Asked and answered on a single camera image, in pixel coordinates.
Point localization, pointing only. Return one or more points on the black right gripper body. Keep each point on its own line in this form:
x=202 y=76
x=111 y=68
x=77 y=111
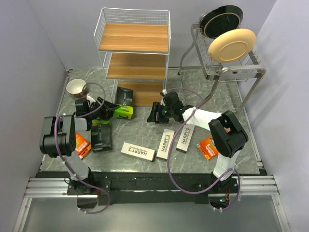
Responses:
x=166 y=111

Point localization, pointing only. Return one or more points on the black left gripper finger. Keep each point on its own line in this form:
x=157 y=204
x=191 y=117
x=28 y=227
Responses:
x=107 y=115
x=107 y=105

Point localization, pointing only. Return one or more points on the white Harry's box right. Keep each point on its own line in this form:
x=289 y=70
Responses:
x=185 y=138

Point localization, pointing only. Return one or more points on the orange Gillette pack left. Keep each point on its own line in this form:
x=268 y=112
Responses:
x=83 y=146

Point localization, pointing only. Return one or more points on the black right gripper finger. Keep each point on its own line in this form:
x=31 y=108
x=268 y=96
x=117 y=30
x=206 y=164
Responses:
x=153 y=114
x=163 y=119

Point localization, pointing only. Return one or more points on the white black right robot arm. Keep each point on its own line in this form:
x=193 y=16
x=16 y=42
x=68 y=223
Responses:
x=228 y=134

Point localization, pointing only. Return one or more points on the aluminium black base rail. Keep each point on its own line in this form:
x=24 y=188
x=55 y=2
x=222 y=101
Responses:
x=144 y=188

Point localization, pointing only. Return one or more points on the white Harry's box left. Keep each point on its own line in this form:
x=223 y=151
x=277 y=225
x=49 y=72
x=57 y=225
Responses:
x=138 y=152

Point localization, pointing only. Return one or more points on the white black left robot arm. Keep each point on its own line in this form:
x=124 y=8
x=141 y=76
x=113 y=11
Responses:
x=58 y=137

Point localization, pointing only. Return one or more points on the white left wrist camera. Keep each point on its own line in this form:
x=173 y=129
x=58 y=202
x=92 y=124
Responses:
x=90 y=99

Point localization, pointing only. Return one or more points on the orange gillette pack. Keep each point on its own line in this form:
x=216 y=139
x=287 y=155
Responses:
x=207 y=148
x=83 y=146

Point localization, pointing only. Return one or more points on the Gillette Labs razor box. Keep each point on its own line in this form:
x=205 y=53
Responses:
x=101 y=135
x=124 y=99

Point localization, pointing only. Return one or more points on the black plate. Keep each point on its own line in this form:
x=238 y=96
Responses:
x=221 y=20

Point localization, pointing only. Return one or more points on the red floral ceramic bowl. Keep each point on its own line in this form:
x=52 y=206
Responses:
x=75 y=87

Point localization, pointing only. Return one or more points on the orange Gillette pack right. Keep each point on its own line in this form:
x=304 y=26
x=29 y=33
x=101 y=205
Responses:
x=207 y=148

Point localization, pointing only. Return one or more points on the white Harry's box middle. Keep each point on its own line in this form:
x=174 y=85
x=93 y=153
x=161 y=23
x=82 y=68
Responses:
x=163 y=149

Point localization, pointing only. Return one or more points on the white wire wooden shelf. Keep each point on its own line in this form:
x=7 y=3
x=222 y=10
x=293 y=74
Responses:
x=134 y=46

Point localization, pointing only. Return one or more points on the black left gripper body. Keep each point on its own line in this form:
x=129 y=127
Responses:
x=94 y=111

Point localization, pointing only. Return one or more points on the metal dish rack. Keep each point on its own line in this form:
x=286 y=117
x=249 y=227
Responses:
x=248 y=66

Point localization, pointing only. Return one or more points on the white harry's box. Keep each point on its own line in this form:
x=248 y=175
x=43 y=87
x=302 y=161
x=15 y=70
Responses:
x=163 y=149
x=185 y=138
x=138 y=152

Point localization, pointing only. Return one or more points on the beige plate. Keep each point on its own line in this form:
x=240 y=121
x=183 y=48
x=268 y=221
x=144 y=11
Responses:
x=232 y=45

